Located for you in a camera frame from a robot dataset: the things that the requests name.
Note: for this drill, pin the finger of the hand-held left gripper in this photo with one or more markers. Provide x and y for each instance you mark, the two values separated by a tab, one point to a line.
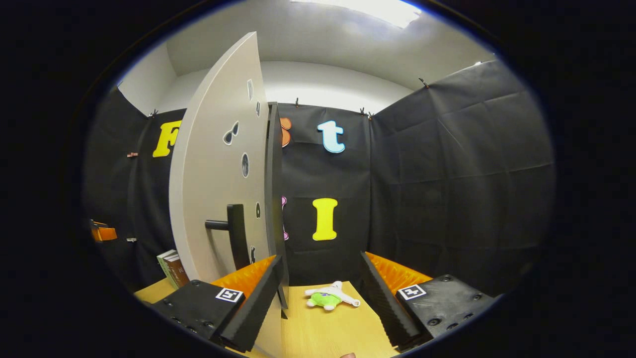
105	233

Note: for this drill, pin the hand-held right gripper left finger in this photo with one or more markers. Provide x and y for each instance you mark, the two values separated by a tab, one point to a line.
253	308

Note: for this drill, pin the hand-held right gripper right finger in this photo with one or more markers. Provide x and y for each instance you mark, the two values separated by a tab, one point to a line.
382	303

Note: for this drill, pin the beige cabinet door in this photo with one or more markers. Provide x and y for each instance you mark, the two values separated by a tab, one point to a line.
208	174

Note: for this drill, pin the green white plush toy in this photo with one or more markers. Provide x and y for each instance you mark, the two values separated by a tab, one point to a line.
328	298

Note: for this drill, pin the brown book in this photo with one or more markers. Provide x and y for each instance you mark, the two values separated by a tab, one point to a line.
179	271

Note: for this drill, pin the black backdrop cloth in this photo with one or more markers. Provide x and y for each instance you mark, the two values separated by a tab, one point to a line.
447	174

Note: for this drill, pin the row of black cloth clips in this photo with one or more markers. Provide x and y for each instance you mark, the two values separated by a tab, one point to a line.
296	103

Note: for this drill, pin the long ceiling light panel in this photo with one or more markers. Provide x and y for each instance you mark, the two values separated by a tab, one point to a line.
367	10

